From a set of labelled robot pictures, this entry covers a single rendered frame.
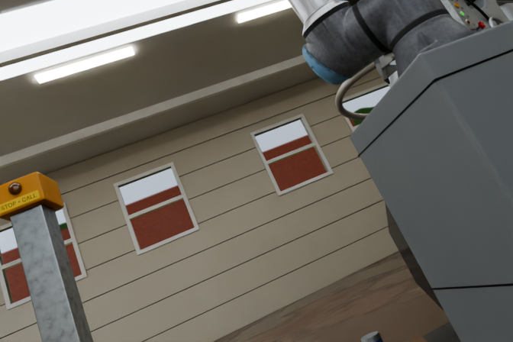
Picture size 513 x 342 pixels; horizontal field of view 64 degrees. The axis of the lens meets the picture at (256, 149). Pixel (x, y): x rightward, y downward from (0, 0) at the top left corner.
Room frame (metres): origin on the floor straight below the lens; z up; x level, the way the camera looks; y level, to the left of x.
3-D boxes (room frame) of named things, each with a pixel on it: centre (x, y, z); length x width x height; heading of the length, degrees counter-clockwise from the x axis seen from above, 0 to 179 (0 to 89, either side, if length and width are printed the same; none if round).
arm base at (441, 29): (0.93, -0.48, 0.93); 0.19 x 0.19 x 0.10
